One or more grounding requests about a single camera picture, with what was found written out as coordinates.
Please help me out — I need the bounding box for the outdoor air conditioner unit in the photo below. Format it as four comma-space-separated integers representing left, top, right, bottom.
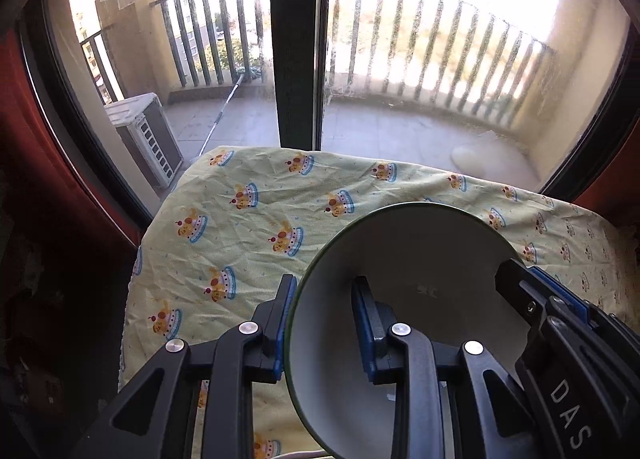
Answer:
104, 93, 185, 188

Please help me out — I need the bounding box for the cream floral bowl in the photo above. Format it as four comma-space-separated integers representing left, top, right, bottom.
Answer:
284, 201, 533, 459

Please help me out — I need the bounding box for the mop with long pole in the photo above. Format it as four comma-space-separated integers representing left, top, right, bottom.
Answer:
192, 66, 263, 160

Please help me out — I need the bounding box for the balcony railing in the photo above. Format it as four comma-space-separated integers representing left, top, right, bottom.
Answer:
80, 0, 556, 130

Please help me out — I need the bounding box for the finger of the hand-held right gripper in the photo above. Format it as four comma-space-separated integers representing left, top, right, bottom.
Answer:
494, 258, 593, 340
527, 265, 628, 327

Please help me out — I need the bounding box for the dark window frame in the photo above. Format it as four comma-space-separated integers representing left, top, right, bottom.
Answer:
15, 0, 640, 220

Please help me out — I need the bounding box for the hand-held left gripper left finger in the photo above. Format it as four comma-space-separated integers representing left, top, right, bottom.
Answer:
75, 274, 299, 459

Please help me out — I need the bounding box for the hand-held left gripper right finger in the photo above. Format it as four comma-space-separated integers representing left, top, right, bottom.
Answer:
351, 276, 548, 459

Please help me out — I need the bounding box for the red curtain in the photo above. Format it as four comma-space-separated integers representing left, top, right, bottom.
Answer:
572, 184, 640, 232
0, 24, 146, 260

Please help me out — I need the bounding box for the yellow printed tablecloth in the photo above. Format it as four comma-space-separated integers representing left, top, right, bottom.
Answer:
117, 144, 640, 459

